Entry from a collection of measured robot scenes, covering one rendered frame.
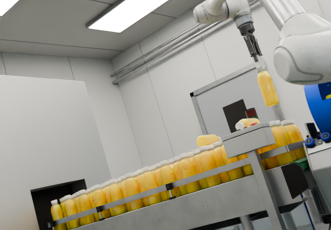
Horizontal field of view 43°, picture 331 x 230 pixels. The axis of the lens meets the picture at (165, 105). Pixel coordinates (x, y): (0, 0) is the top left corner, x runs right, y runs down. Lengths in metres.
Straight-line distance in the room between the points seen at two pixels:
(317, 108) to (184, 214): 0.82
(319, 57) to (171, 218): 1.27
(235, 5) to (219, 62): 4.01
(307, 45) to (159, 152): 5.78
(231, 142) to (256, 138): 0.12
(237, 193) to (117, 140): 5.04
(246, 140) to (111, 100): 5.43
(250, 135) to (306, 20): 0.69
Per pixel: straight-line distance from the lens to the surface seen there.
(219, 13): 2.16
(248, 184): 2.02
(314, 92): 2.01
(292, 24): 1.35
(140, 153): 7.19
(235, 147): 1.90
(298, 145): 2.12
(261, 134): 1.85
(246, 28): 2.21
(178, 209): 2.21
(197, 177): 2.15
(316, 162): 2.01
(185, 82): 6.52
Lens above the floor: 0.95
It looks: 11 degrees up
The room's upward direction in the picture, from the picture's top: 18 degrees counter-clockwise
